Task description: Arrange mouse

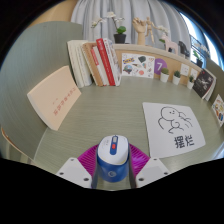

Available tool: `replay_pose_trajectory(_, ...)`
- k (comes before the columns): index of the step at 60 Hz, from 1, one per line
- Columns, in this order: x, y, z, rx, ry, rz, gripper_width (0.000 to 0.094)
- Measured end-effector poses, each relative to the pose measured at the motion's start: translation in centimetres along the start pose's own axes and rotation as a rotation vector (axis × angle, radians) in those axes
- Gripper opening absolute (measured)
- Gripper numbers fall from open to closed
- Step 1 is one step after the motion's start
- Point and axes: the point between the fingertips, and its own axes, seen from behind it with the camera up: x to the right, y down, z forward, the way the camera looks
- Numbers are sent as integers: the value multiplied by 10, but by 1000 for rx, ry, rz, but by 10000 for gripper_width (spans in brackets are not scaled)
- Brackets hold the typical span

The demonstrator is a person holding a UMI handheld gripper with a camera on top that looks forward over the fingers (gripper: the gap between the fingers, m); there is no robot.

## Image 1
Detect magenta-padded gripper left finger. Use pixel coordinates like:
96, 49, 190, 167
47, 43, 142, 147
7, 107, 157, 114
55, 143, 101, 190

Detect white wall socket plate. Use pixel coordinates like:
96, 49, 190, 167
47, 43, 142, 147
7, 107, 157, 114
180, 63, 190, 77
189, 67, 199, 80

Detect black-covered book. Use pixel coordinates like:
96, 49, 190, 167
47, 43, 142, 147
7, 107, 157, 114
192, 68, 215, 100

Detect blue and white computer mouse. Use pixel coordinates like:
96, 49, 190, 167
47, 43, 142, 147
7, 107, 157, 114
95, 134, 130, 183

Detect colourful illustrated book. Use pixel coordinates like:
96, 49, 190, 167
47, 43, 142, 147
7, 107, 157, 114
211, 93, 224, 128

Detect brown-covered book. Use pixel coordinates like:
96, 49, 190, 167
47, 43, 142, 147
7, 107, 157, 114
81, 41, 104, 88

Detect grey curtain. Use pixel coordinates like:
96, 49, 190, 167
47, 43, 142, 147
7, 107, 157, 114
70, 0, 183, 44

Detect green desk partition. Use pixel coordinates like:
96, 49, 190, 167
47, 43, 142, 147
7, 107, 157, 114
0, 21, 84, 160
204, 58, 224, 99

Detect white cartoon-print mouse pad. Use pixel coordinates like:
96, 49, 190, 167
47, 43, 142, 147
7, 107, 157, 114
142, 101, 207, 159

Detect wooden hand model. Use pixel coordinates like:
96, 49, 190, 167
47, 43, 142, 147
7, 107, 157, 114
131, 17, 148, 46

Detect beige book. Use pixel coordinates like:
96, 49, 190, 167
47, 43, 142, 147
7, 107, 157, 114
26, 65, 82, 131

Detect white books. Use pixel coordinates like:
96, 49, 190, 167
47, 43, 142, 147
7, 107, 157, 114
66, 39, 94, 89

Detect purple round number sign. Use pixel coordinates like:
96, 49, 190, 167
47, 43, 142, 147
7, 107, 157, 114
153, 58, 168, 77

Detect black wooden horse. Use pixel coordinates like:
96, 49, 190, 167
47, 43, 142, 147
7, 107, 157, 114
178, 40, 191, 58

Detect dark-framed window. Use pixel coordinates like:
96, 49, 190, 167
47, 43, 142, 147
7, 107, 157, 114
179, 11, 221, 68

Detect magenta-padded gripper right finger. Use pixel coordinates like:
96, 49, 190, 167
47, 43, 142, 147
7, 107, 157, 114
127, 143, 171, 189

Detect pink wooden horse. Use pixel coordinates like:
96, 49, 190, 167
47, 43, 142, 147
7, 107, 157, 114
162, 35, 179, 55

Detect white orchid in black pot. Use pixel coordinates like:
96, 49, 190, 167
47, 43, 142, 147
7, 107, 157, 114
192, 49, 204, 69
156, 25, 171, 44
90, 11, 128, 45

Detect small plant in white pot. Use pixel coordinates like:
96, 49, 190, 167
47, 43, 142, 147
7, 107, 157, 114
186, 75, 195, 90
172, 70, 182, 86
159, 67, 170, 84

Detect white illustrated sticker card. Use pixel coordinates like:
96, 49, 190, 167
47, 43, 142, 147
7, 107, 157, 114
121, 52, 156, 80

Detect wooden chair with red seat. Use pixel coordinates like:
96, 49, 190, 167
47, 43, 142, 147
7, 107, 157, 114
0, 126, 34, 164

